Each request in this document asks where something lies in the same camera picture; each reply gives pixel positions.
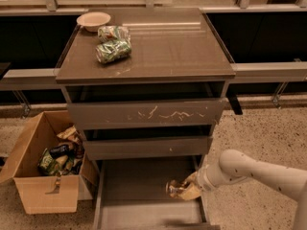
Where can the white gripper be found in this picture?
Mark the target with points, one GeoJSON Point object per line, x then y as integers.
{"type": "Point", "coordinates": [202, 178]}

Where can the orange crushed can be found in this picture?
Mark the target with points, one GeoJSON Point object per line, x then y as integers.
{"type": "Point", "coordinates": [176, 189]}

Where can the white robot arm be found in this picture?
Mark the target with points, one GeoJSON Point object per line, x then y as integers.
{"type": "Point", "coordinates": [234, 166]}

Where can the middle grey drawer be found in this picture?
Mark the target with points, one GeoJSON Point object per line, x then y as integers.
{"type": "Point", "coordinates": [145, 142]}

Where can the grey drawer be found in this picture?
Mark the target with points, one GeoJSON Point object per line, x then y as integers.
{"type": "Point", "coordinates": [132, 196]}
{"type": "Point", "coordinates": [146, 105]}
{"type": "Point", "coordinates": [145, 142]}

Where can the bottom grey drawer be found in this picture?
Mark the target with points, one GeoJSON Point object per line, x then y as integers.
{"type": "Point", "coordinates": [132, 196]}

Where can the grey drawer cabinet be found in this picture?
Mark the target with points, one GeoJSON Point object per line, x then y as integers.
{"type": "Point", "coordinates": [167, 45]}

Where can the top grey drawer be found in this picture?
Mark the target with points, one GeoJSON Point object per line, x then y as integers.
{"type": "Point", "coordinates": [146, 105]}

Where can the green crushed can front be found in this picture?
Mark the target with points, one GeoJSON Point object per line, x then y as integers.
{"type": "Point", "coordinates": [113, 50]}

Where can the tan snack wrapper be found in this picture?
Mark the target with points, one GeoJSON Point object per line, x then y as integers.
{"type": "Point", "coordinates": [70, 134]}

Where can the green snack bag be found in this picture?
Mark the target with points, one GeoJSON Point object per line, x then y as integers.
{"type": "Point", "coordinates": [52, 164]}

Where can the cardboard box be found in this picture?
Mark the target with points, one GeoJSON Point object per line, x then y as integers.
{"type": "Point", "coordinates": [46, 194]}

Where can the beige paper bowl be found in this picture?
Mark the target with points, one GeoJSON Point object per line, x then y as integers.
{"type": "Point", "coordinates": [92, 21]}

